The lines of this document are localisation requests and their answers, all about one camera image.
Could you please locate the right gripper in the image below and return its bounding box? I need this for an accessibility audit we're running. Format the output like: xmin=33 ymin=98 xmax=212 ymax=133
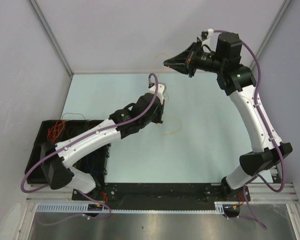
xmin=163 ymin=40 xmax=225 ymax=78

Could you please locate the yellow thin cable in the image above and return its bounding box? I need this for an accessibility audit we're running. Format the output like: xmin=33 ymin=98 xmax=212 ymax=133
xmin=149 ymin=52 xmax=182 ymax=136

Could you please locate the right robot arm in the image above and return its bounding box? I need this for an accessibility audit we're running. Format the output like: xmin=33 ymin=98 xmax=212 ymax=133
xmin=163 ymin=29 xmax=293 ymax=201

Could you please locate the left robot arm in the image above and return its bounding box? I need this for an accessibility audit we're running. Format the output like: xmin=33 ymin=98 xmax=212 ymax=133
xmin=40 ymin=92 xmax=165 ymax=200

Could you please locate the black compartment bin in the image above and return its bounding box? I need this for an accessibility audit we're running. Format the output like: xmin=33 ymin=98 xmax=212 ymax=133
xmin=21 ymin=119 xmax=120 ymax=193

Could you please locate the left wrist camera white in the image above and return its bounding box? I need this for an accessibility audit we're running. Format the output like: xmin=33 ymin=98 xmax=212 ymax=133
xmin=149 ymin=82 xmax=167 ymax=100

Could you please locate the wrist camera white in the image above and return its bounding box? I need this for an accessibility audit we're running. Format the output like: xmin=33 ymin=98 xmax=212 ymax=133
xmin=149 ymin=82 xmax=167 ymax=100
xmin=196 ymin=28 xmax=214 ymax=52

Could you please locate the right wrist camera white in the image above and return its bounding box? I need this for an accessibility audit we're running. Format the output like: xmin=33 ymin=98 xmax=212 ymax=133
xmin=196 ymin=28 xmax=214 ymax=52

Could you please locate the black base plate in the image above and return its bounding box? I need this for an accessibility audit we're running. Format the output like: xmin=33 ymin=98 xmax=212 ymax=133
xmin=71 ymin=182 xmax=251 ymax=211

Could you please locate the aluminium frame rail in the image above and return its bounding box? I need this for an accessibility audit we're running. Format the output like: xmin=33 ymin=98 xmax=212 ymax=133
xmin=25 ymin=183 xmax=299 ymax=204

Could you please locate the white slotted cable duct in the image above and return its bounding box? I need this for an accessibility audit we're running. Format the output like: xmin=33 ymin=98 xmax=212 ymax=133
xmin=36 ymin=202 xmax=224 ymax=214

